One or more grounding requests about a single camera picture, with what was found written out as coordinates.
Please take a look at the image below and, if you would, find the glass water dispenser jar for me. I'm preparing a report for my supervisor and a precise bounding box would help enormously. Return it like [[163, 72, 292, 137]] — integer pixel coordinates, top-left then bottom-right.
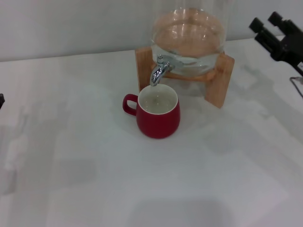
[[149, 0, 230, 78]]

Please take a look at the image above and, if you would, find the thin cable with metal plugs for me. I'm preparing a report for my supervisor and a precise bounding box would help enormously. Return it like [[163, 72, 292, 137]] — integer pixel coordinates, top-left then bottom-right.
[[290, 76, 303, 99]]

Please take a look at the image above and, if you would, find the wooden dispenser stand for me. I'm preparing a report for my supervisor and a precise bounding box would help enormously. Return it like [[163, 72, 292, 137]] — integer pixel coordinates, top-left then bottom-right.
[[135, 46, 235, 109]]

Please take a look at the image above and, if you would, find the red ceramic cup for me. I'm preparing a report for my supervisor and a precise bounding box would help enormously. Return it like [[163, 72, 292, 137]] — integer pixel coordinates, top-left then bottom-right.
[[122, 85, 180, 140]]

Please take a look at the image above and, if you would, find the chrome faucet tap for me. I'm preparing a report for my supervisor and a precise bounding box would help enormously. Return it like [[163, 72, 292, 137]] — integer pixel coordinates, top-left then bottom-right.
[[150, 54, 184, 87]]

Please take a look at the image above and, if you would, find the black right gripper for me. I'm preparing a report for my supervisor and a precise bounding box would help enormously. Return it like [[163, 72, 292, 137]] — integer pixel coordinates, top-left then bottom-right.
[[249, 11, 303, 78]]

